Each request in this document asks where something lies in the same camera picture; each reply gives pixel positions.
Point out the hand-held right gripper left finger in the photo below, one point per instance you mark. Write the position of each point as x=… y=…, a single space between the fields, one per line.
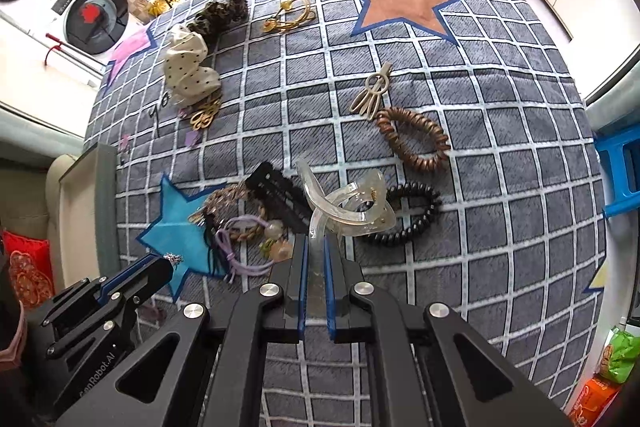
x=300 y=287

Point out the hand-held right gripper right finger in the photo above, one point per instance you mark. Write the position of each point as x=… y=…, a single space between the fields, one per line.
x=329 y=292

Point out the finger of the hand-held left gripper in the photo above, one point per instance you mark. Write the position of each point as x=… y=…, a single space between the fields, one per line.
x=150 y=272
x=142 y=297

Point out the silver sparkly hair clip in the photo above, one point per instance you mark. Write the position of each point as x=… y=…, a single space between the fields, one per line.
x=172 y=258

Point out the grey rimmed jewelry tray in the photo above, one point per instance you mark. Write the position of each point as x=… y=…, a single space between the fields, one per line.
x=107 y=217

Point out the clear hair claw clip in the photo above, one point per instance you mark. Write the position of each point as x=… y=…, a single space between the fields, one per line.
x=350 y=217

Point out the black snap hair clip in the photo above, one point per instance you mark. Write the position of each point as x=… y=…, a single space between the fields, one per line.
x=277 y=197

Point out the red embroidered cushion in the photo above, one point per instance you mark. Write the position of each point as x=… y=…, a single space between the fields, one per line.
x=27 y=272

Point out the grey checked star blanket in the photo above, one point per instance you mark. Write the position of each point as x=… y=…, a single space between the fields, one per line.
x=450 y=257

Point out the beige sofa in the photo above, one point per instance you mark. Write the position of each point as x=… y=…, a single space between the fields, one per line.
x=30 y=207

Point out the gold metal hair clip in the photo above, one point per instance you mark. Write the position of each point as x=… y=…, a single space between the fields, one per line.
x=202 y=119

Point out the beige metal claw clip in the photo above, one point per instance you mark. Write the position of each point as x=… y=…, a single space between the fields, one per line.
x=367 y=104

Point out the cream polka dot hair bow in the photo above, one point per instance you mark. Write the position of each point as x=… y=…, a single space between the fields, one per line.
x=187 y=57

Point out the white washing machine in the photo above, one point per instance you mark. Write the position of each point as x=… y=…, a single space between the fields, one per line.
x=95 y=19

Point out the leopard print hair bow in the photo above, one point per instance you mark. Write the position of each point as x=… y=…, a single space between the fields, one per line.
x=225 y=9

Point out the green snack packet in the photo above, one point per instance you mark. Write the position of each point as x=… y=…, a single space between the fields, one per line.
x=622 y=354

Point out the blue plastic stool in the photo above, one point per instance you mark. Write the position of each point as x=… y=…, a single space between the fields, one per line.
x=617 y=167

